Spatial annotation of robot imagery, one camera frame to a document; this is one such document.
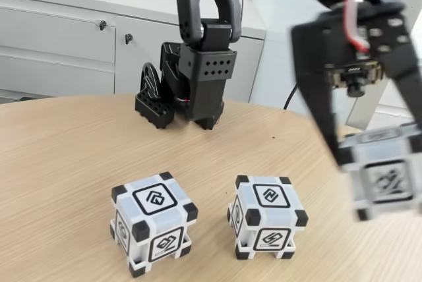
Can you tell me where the white cube with letter symbol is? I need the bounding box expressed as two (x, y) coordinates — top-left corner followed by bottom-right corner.
(336, 123), (422, 222)

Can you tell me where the white cube with lightning symbol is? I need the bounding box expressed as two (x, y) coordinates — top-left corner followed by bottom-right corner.
(226, 175), (309, 261)

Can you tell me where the white low cabinet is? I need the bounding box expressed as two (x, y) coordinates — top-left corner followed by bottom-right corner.
(372, 47), (422, 128)

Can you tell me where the black clamp wheel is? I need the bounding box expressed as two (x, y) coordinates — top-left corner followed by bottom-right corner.
(140, 62), (164, 100)

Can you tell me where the white cube with paperclip symbol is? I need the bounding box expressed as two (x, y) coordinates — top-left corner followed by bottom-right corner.
(110, 172), (199, 279)

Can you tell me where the white cabinet with drawers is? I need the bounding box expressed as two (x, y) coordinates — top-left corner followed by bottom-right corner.
(0, 0), (268, 103)

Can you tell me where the white red servo cable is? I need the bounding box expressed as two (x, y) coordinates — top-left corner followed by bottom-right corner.
(341, 0), (372, 55)

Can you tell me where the black camera cable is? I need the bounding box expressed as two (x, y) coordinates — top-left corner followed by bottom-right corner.
(283, 82), (298, 111)

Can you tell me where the gripper camera module with bracket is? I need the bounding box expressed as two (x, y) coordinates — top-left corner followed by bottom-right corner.
(324, 59), (385, 98)

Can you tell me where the grey metal post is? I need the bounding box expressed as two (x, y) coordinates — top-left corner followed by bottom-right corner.
(344, 0), (422, 131)

